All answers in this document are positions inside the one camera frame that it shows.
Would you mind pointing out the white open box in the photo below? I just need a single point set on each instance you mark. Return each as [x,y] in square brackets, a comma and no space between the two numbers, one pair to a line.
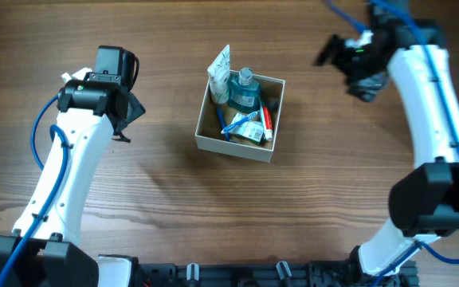
[208,130]

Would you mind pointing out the blue disposable razor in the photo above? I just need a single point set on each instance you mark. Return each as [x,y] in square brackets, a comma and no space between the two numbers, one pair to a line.
[222,122]

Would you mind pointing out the blue white toothpaste tube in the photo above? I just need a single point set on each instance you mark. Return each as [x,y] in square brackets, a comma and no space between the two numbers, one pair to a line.
[267,122]

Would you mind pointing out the blue white toothbrush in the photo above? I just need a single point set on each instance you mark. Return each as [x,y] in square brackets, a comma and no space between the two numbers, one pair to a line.
[232,126]

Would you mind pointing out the blue mouthwash bottle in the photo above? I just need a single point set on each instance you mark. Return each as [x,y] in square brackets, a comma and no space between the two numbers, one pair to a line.
[245,91]

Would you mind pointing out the green white soap pack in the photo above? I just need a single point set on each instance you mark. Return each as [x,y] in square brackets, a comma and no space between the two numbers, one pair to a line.
[251,130]

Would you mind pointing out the white leaf-print tube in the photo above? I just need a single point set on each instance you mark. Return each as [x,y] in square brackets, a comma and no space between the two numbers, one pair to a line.
[219,76]

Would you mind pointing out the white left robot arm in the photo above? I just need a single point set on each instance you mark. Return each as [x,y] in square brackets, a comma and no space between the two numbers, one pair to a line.
[95,106]

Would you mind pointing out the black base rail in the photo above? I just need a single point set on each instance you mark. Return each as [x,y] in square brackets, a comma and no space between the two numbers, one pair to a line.
[261,275]

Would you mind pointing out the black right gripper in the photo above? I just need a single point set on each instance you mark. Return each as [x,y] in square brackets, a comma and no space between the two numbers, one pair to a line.
[362,88]

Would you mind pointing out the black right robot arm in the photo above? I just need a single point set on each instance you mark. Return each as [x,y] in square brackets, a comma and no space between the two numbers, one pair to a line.
[410,53]

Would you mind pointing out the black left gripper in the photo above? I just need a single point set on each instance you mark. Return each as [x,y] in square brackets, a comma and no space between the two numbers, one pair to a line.
[139,108]

